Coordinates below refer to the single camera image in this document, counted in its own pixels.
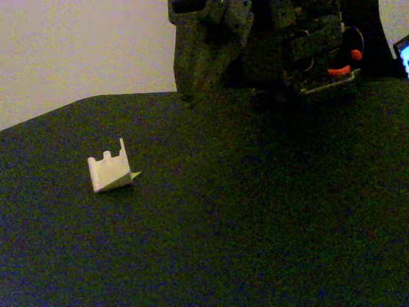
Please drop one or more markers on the white plastic bracket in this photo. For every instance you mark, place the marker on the white plastic bracket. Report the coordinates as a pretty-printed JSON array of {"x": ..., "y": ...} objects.
[{"x": 107, "y": 174}]

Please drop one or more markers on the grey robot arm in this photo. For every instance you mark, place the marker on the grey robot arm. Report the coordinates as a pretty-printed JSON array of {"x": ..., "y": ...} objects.
[{"x": 313, "y": 41}]

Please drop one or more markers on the dark blue desk mat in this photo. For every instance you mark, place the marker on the dark blue desk mat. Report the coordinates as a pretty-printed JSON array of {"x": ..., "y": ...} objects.
[{"x": 191, "y": 224}]

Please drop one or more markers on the black clamp with orange tips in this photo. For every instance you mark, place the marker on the black clamp with orange tips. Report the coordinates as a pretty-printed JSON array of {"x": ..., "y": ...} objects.
[{"x": 338, "y": 71}]

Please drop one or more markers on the yellow-green paper marker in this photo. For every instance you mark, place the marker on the yellow-green paper marker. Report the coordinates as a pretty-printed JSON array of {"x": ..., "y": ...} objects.
[{"x": 136, "y": 174}]

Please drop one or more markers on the blue-lit screen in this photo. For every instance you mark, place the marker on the blue-lit screen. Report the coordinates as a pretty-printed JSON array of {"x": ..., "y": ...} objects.
[{"x": 404, "y": 56}]

